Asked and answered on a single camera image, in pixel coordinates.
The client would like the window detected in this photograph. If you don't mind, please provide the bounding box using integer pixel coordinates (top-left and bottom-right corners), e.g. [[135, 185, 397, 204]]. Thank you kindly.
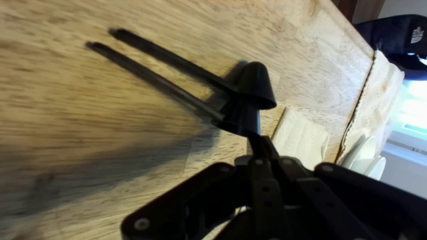
[[394, 78, 427, 135]]

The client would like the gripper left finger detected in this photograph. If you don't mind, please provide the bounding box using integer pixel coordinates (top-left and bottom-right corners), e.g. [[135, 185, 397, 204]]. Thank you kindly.
[[120, 135, 289, 240]]

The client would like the white folded napkin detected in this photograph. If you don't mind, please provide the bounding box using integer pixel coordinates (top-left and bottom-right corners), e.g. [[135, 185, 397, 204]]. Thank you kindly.
[[272, 107, 331, 171]]

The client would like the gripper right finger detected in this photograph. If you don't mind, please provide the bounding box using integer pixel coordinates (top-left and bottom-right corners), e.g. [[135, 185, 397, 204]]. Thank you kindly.
[[263, 135, 427, 240]]

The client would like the stack of white plates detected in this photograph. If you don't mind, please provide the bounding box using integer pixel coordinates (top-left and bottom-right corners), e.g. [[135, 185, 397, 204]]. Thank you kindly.
[[339, 135, 387, 182]]

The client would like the small black measuring cup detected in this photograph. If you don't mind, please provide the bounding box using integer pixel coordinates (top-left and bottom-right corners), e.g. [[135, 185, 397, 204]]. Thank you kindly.
[[85, 41, 261, 138]]

